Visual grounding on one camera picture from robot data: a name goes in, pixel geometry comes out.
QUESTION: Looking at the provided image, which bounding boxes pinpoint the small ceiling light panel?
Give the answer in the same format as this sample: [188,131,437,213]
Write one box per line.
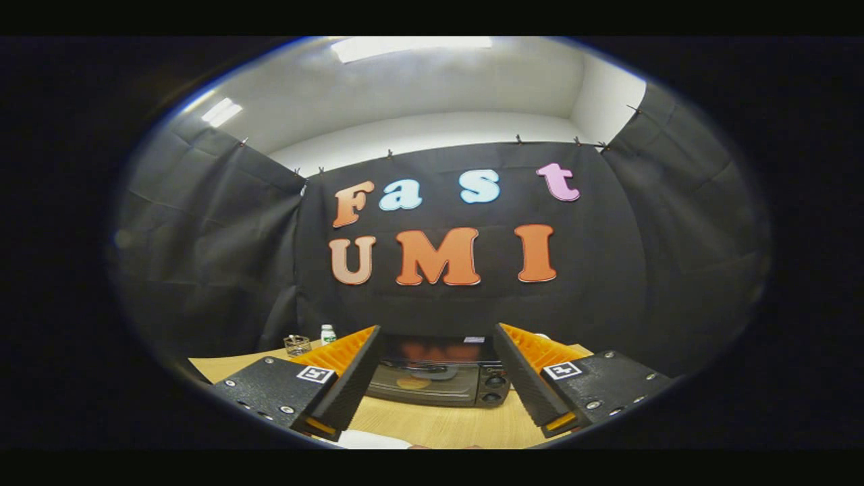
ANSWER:
[200,97,244,129]

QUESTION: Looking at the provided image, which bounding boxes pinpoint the white plate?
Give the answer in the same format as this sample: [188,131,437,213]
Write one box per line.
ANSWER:
[335,430,412,450]

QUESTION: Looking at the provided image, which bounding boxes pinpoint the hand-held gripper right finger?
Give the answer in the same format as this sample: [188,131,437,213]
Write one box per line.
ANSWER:
[491,323,676,439]

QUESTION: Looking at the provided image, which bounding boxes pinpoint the large ceiling light panel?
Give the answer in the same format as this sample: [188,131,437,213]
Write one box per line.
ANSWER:
[331,36,493,65]

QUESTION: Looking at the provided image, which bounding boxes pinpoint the black toaster oven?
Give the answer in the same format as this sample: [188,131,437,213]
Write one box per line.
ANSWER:
[368,335,512,409]

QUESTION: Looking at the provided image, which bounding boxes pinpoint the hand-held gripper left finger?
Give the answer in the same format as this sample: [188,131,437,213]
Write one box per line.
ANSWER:
[208,325,383,443]

